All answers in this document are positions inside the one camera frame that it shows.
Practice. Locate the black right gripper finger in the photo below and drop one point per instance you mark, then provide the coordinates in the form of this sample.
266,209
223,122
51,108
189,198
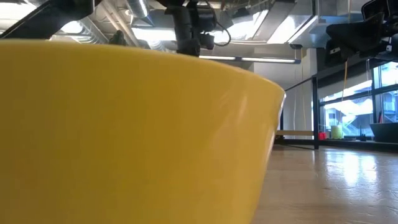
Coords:
357,35

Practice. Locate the plain yellow bowl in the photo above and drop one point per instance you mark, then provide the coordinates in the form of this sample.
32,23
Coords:
124,140

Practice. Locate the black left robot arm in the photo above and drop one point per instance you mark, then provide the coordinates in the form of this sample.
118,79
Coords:
62,12

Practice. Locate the green cactus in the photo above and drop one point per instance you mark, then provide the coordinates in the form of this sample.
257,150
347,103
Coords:
117,38

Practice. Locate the large glass window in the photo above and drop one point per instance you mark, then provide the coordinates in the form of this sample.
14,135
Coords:
348,107

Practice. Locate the yellow-green cylindrical container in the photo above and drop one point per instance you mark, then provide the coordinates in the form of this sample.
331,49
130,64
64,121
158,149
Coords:
336,132

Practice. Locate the black bin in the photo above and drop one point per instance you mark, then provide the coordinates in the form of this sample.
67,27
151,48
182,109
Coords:
385,132

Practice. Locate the small red cup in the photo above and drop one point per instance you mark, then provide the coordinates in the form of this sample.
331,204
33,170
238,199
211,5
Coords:
321,136

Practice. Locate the grey rectangular air duct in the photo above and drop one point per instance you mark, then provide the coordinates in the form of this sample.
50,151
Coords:
304,31

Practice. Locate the silver round ventilation duct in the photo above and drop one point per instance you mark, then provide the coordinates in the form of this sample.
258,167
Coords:
138,7

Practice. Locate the black frame wooden shelf rack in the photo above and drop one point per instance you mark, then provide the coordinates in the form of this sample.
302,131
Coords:
315,109

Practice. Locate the black aluminium rig frame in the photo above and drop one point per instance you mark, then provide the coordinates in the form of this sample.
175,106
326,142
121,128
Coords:
357,145

